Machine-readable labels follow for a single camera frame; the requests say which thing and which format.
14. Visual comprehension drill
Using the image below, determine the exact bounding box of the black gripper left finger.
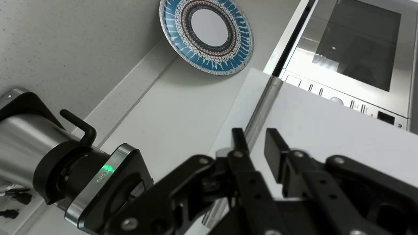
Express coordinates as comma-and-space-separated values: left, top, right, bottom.
103, 127, 290, 235

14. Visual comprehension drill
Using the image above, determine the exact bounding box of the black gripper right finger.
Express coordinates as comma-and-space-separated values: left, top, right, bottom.
264, 127, 418, 235

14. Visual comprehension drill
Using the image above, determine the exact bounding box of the wide white cupboard door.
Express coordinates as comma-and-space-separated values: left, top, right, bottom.
207, 67, 418, 207

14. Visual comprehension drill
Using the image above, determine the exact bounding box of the long steel door handle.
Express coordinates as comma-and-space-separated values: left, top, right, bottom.
240, 76, 284, 142

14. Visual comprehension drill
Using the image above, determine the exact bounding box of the blue white decorative plate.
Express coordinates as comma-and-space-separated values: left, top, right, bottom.
158, 0, 254, 79

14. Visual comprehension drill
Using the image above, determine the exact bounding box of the black steel coffee maker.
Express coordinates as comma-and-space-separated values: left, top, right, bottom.
0, 87, 154, 235

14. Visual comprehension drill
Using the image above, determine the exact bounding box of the stainless steel coffee carafe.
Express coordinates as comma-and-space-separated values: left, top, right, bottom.
0, 109, 109, 207

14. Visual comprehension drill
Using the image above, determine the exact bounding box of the white wall outlet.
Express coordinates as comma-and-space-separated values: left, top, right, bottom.
0, 181, 57, 235

